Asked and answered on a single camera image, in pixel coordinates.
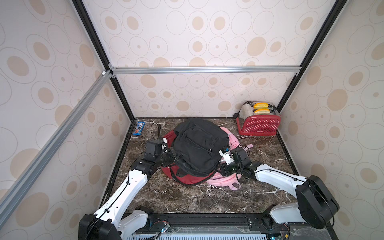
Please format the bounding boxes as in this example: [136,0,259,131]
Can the blue candy packet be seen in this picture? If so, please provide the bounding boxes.
[132,121,146,136]

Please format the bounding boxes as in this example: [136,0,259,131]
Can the black frame post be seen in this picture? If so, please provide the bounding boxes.
[277,0,348,113]
[71,0,135,121]

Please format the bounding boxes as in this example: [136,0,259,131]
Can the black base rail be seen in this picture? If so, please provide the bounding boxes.
[79,212,340,240]

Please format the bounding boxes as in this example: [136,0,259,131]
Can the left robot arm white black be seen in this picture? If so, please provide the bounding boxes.
[78,137,175,240]

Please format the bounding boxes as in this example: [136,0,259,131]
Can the front yellow toast slice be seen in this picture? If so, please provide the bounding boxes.
[253,109,270,115]

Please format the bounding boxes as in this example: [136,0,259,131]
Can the black frame post left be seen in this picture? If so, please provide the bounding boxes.
[71,0,135,121]

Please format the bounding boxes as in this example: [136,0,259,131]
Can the rear yellow toast slice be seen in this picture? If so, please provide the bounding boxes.
[253,103,271,109]

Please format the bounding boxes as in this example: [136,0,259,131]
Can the diagonal aluminium bar left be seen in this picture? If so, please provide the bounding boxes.
[1,70,112,228]

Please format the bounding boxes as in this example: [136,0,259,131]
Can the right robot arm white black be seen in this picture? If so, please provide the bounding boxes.
[219,147,340,229]

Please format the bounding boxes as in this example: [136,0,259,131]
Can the yellow toast slice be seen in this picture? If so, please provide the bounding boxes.
[253,109,270,115]
[253,103,271,109]

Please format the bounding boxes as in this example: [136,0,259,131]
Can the black backpack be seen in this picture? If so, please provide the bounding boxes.
[172,118,230,178]

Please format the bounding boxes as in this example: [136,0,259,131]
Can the pink backpack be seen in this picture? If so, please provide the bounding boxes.
[207,127,242,191]

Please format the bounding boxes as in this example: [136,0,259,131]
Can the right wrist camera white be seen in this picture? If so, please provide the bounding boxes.
[219,150,235,165]

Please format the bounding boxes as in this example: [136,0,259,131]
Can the red backpack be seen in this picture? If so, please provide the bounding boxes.
[163,130,216,187]

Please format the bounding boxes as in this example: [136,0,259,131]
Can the red polka dot toaster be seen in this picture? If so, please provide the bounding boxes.
[233,101,281,136]

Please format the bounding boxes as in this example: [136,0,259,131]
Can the black frame post right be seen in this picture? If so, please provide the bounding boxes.
[277,0,348,113]

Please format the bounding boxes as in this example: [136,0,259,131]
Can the horizontal aluminium bar rear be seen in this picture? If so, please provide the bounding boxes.
[112,66,302,75]

